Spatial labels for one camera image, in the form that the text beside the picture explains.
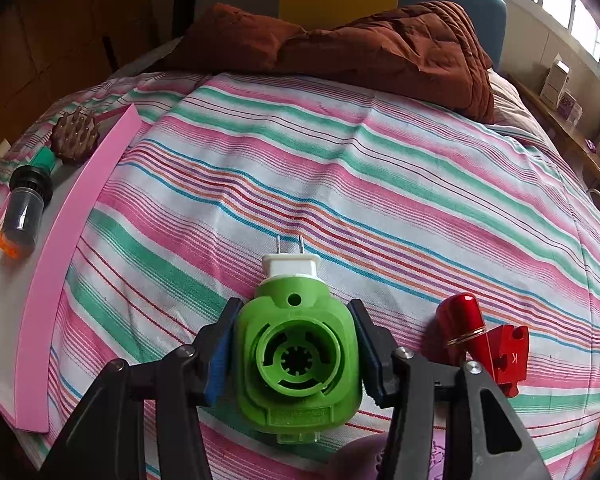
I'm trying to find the orange linking cubes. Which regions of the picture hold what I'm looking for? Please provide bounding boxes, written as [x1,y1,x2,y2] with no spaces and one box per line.
[0,230,21,261]

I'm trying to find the dark round massage brush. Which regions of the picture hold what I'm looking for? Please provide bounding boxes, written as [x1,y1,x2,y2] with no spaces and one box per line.
[50,107,101,165]

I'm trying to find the pink shallow box tray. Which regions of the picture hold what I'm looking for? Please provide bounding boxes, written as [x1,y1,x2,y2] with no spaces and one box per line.
[0,102,143,433]

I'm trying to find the striped bed sheet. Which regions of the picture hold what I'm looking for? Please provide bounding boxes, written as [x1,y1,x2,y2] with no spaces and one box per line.
[0,72,600,480]

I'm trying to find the green plug-in device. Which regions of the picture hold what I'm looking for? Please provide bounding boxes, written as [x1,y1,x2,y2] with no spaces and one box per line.
[235,234,363,445]

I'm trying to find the purple small box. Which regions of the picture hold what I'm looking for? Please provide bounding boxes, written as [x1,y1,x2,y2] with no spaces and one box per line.
[557,90,583,126]

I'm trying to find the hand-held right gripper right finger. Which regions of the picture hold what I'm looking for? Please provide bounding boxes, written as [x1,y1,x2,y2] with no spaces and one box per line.
[347,299,553,480]

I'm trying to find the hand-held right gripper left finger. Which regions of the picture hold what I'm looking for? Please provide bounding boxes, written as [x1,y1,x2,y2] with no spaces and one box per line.
[40,297,244,480]

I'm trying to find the brown quilted jacket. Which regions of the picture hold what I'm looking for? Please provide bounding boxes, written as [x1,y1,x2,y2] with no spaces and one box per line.
[167,2,496,125]

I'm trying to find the wooden bedside shelf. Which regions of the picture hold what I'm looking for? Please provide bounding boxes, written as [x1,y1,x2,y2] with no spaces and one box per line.
[507,72,600,196]

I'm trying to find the pale pillow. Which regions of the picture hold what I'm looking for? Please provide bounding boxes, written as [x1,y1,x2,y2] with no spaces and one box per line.
[487,70,548,141]

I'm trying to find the red cylindrical tube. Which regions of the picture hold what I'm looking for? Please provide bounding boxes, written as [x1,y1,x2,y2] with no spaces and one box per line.
[435,292,491,376]

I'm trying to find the white small box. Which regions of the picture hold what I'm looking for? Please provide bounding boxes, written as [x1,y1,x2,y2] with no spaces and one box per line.
[540,54,571,106]

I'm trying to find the red slotted plastic block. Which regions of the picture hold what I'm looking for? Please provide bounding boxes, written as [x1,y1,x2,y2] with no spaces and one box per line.
[490,325,531,398]

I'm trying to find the black lidded cylindrical jar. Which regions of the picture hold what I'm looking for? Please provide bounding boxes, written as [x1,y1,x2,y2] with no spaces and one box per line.
[2,164,55,253]

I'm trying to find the wooden wardrobe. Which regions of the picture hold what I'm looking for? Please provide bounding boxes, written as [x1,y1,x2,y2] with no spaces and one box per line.
[0,0,196,161]

